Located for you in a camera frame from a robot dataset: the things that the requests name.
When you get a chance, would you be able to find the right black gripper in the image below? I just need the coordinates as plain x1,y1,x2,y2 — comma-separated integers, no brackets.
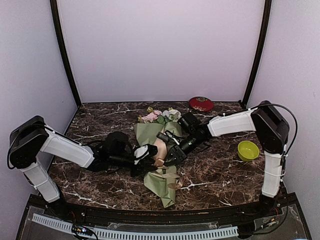
162,132,205,167

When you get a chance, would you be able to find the tan ribbon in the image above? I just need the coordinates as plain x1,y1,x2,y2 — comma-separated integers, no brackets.
152,158,184,190

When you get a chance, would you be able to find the green and pink wrapping paper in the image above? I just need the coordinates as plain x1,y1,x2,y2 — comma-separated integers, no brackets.
133,122,182,208

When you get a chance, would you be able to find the white fake flower stem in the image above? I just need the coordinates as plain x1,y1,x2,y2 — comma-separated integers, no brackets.
161,107,182,122

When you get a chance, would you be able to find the pink rose fake flower stem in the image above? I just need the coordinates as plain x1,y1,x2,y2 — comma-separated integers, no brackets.
138,106,162,124

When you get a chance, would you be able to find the lime green plastic bowl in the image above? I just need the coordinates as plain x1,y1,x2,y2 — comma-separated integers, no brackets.
237,140,260,162

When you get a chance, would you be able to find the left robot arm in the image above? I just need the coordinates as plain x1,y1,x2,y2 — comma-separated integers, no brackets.
7,115,158,218

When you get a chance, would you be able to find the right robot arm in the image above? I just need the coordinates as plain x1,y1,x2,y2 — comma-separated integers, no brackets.
164,100,298,217

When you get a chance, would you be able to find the red floral plate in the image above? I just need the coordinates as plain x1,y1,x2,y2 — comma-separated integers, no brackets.
188,96,214,112

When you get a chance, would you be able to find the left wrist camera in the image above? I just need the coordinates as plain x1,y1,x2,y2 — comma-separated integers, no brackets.
133,144,158,165

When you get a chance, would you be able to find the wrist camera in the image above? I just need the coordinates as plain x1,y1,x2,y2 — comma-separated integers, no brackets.
156,130,180,145
133,144,158,165

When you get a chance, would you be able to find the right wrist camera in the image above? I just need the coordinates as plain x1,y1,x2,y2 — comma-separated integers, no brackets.
156,130,180,145

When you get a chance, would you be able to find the white slotted cable duct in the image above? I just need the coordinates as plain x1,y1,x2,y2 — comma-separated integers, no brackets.
31,213,239,240

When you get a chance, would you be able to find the black front table rail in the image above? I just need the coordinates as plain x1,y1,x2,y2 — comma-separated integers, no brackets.
65,202,262,225

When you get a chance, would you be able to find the right black frame post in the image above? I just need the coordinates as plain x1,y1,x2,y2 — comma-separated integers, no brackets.
239,0,272,109

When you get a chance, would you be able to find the black frame post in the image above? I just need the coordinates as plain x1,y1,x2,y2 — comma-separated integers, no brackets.
239,0,272,109
49,0,82,108

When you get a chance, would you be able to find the left black frame post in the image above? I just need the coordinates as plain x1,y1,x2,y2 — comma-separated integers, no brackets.
49,0,82,108

